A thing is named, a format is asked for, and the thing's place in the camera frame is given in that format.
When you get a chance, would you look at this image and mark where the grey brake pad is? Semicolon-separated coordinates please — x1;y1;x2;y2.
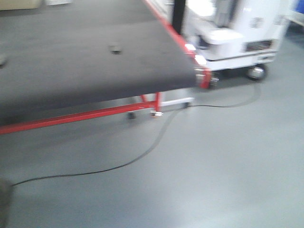
109;44;122;54
0;54;7;66

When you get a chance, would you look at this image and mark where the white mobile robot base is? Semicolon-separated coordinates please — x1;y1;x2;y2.
183;0;294;80

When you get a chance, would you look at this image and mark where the small white box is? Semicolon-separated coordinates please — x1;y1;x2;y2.
45;0;73;6

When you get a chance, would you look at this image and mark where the left red-white traffic cone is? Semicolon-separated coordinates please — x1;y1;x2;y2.
0;178;13;228

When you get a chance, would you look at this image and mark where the brown cardboard box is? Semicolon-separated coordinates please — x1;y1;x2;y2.
0;0;42;11

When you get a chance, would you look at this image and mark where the red conveyor frame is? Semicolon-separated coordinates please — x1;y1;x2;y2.
0;92;161;135

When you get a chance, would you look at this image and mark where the red conveyor side rail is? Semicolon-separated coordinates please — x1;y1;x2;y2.
143;0;211;89

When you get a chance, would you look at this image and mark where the black floor cable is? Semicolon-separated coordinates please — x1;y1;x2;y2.
11;83;262;187

